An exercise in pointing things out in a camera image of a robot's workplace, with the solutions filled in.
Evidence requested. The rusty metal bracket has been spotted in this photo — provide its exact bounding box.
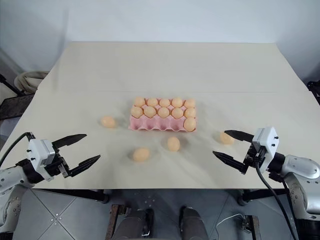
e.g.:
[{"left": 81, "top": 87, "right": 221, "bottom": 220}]
[
  {"left": 242, "top": 214, "right": 261, "bottom": 240},
  {"left": 108, "top": 204, "right": 129, "bottom": 240}
]

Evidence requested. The dark flat board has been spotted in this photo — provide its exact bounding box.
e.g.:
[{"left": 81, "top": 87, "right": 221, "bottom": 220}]
[{"left": 0, "top": 93, "right": 34, "bottom": 121}]

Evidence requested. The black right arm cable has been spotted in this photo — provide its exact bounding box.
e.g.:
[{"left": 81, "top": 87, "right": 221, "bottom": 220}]
[{"left": 254, "top": 159, "right": 301, "bottom": 240}]

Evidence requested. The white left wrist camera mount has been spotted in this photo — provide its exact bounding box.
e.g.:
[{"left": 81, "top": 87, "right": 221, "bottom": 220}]
[{"left": 26, "top": 138, "right": 56, "bottom": 181}]

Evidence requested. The black stand pole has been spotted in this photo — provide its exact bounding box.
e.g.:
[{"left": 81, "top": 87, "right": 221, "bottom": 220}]
[{"left": 0, "top": 73, "right": 26, "bottom": 96}]

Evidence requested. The dark rounded shape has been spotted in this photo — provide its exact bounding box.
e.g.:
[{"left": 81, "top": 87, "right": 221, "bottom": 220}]
[
  {"left": 179, "top": 206, "right": 216, "bottom": 240},
  {"left": 116, "top": 208, "right": 155, "bottom": 240}
]

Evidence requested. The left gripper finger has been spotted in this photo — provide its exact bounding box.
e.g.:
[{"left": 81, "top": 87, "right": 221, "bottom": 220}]
[
  {"left": 51, "top": 133, "right": 88, "bottom": 150},
  {"left": 66, "top": 154, "right": 102, "bottom": 178}
]

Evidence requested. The beige coiled hose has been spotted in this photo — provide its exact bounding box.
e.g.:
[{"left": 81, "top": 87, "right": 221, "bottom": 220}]
[{"left": 14, "top": 70, "right": 49, "bottom": 95}]

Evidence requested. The black table frame bar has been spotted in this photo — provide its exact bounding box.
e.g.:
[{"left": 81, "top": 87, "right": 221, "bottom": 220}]
[
  {"left": 240, "top": 188, "right": 287, "bottom": 206},
  {"left": 34, "top": 188, "right": 110, "bottom": 204}
]

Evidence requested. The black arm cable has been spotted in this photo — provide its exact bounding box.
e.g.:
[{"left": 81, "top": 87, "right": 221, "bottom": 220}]
[
  {"left": 0, "top": 131, "right": 36, "bottom": 169},
  {"left": 254, "top": 159, "right": 301, "bottom": 240}
]

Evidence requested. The black equipment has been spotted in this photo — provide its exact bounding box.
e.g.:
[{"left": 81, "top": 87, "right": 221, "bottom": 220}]
[{"left": 306, "top": 80, "right": 320, "bottom": 104}]

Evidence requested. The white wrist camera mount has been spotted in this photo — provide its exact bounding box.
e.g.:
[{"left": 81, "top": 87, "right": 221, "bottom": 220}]
[
  {"left": 251, "top": 126, "right": 279, "bottom": 161},
  {"left": 26, "top": 138, "right": 56, "bottom": 181}
]

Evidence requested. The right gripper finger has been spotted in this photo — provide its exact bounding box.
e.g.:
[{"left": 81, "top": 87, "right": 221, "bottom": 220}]
[
  {"left": 212, "top": 150, "right": 248, "bottom": 174},
  {"left": 223, "top": 129, "right": 255, "bottom": 144}
]

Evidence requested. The pink egg tray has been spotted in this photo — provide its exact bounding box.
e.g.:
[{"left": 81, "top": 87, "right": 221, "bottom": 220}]
[{"left": 127, "top": 99, "right": 198, "bottom": 133}]

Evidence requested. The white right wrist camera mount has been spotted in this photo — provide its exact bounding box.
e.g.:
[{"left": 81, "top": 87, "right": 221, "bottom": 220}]
[{"left": 251, "top": 126, "right": 279, "bottom": 161}]

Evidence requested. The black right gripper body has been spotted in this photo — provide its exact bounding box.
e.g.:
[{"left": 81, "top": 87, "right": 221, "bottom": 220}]
[{"left": 242, "top": 143, "right": 268, "bottom": 174}]

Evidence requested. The thin white floor cable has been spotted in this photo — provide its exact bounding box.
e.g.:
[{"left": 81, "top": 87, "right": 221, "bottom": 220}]
[{"left": 214, "top": 213, "right": 248, "bottom": 240}]

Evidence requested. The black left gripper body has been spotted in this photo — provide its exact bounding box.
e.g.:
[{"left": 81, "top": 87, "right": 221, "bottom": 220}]
[{"left": 43, "top": 142, "right": 73, "bottom": 181}]

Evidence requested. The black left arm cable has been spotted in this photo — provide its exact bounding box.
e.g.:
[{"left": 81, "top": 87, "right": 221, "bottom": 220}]
[{"left": 0, "top": 131, "right": 36, "bottom": 169}]

